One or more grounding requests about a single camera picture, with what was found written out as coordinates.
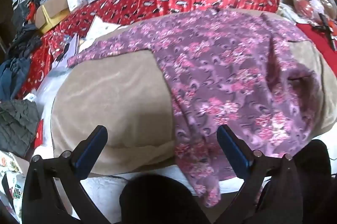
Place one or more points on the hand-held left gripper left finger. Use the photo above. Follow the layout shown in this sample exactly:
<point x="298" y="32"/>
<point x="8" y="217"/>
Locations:
<point x="90" y="150"/>

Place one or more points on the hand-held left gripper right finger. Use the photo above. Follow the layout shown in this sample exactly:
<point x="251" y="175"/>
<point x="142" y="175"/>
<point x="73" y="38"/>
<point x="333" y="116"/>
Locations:
<point x="234" y="153"/>

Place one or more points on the purple floral garment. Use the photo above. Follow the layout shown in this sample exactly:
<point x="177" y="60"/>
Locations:
<point x="223" y="69"/>

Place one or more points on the white bed sheet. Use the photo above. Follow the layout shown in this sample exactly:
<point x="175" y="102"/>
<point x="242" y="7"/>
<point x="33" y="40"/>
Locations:
<point x="105" y="187"/>

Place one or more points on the small red packet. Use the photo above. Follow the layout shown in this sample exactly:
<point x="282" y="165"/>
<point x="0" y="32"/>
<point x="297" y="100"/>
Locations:
<point x="39" y="132"/>

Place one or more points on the beige fleece blanket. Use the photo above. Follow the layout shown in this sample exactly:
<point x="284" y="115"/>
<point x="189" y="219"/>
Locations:
<point x="110" y="97"/>

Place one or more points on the grey quilted cloth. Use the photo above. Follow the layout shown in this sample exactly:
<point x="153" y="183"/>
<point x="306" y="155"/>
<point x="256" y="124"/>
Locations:
<point x="15" y="124"/>

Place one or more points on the white floral cloth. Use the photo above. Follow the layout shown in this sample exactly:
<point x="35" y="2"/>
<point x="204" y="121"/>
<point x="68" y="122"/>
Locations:
<point x="11" y="166"/>

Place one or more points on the blue denim cloth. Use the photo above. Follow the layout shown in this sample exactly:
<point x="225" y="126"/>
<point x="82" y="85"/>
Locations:
<point x="13" y="74"/>

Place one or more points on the white papers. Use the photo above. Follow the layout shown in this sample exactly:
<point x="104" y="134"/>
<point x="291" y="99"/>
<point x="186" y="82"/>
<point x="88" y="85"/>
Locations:
<point x="101" y="28"/>

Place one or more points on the plain red cloth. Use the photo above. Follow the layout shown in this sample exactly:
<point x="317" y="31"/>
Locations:
<point x="318" y="47"/>

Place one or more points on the cardboard box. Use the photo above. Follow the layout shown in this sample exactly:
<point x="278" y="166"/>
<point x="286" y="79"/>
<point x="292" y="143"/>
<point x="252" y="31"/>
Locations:
<point x="52" y="9"/>

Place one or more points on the white lace cloth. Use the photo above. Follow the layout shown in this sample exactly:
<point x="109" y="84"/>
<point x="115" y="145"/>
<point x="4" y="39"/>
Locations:
<point x="284" y="11"/>

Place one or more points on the black scissors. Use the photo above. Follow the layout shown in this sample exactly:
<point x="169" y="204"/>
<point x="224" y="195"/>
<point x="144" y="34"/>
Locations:
<point x="326" y="28"/>

